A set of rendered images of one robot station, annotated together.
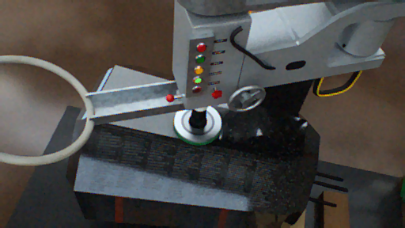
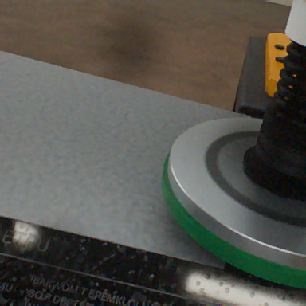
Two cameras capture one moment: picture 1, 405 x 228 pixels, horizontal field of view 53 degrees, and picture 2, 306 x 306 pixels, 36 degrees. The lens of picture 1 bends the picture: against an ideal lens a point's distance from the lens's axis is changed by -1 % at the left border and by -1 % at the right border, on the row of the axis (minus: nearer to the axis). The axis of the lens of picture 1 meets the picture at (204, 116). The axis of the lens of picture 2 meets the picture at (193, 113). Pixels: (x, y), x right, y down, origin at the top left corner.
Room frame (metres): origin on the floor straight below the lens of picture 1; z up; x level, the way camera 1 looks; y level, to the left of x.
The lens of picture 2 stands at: (0.71, 0.13, 1.13)
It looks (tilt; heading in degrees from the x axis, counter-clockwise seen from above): 25 degrees down; 359
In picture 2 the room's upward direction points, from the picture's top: 11 degrees clockwise
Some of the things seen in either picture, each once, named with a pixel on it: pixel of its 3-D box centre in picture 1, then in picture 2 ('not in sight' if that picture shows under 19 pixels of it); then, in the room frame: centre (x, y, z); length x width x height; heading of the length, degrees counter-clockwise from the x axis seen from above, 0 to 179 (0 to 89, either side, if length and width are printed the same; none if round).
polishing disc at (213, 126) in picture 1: (198, 122); (287, 178); (1.07, 0.02, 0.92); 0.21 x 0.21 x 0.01
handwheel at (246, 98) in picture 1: (243, 92); not in sight; (1.00, -0.13, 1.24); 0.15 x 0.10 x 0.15; 113
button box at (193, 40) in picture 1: (198, 66); not in sight; (0.93, 0.04, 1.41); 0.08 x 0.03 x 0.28; 113
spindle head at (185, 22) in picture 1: (227, 47); not in sight; (1.10, -0.05, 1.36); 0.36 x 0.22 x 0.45; 113
